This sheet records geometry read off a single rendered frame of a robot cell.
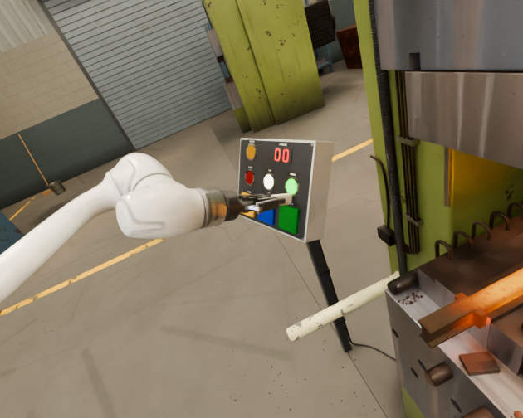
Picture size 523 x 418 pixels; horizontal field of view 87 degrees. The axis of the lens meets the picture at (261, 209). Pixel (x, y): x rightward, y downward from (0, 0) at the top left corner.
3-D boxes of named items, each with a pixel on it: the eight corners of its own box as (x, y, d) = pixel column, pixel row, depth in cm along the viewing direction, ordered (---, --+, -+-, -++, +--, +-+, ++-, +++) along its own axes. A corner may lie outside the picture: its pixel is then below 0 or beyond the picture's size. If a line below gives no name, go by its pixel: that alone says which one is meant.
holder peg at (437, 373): (435, 391, 49) (434, 383, 48) (423, 376, 52) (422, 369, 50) (454, 380, 50) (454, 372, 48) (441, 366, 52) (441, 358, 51)
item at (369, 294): (293, 346, 93) (289, 337, 90) (288, 333, 97) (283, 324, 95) (406, 288, 96) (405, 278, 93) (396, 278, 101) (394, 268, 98)
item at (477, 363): (488, 354, 46) (489, 350, 46) (500, 373, 44) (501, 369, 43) (458, 357, 47) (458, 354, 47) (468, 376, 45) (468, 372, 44)
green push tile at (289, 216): (295, 234, 79) (298, 209, 77) (277, 227, 85) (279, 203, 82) (299, 233, 80) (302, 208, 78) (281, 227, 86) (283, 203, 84)
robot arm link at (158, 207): (211, 198, 55) (184, 172, 64) (127, 206, 46) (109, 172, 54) (202, 242, 60) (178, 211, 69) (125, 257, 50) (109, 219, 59)
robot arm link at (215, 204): (205, 234, 59) (229, 230, 63) (206, 191, 57) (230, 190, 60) (187, 223, 66) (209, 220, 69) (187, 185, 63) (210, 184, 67)
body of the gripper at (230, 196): (209, 217, 69) (240, 213, 75) (227, 226, 62) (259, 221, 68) (209, 187, 67) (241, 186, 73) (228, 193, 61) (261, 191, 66)
